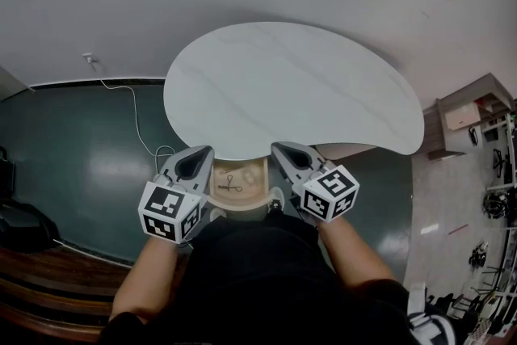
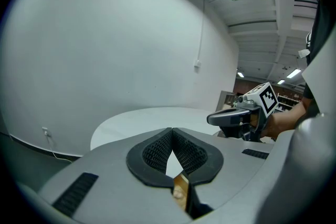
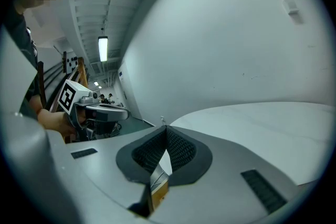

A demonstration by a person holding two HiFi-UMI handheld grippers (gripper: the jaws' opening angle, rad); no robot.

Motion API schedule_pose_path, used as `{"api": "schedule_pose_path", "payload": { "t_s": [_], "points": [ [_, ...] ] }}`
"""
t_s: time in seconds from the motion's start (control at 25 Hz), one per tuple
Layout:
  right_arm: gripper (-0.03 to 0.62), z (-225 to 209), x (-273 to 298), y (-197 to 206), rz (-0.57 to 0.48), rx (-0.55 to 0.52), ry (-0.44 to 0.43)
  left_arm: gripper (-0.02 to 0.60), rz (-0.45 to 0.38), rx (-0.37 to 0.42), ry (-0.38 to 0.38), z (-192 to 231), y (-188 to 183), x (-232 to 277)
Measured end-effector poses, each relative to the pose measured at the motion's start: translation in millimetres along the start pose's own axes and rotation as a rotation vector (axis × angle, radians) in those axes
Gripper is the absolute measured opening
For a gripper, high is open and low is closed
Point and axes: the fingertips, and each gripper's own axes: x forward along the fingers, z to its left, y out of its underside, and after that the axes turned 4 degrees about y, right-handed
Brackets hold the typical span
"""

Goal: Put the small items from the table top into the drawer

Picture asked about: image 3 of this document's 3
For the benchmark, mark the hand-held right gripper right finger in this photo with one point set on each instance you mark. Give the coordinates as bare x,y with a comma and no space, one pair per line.
225,175

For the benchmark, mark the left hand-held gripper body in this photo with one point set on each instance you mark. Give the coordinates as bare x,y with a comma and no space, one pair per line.
76,89

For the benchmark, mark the person's left forearm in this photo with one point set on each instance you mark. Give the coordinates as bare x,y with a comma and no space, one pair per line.
47,119

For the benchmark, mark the white wall junction box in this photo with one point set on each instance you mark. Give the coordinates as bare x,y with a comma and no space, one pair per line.
293,10

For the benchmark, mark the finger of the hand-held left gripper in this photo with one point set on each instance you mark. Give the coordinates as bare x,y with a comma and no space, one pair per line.
110,112

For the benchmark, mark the person's left hand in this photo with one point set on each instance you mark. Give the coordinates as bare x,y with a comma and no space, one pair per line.
67,123

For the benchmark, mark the white panel with black dots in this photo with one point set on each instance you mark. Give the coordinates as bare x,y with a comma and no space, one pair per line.
71,61

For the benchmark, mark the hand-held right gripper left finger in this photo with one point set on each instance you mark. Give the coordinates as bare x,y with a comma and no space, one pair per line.
105,170

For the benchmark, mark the white wall socket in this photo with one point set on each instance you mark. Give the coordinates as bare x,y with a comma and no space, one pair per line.
163,119

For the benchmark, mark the white kidney-shaped desk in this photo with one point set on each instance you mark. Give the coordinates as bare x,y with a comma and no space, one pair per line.
262,133

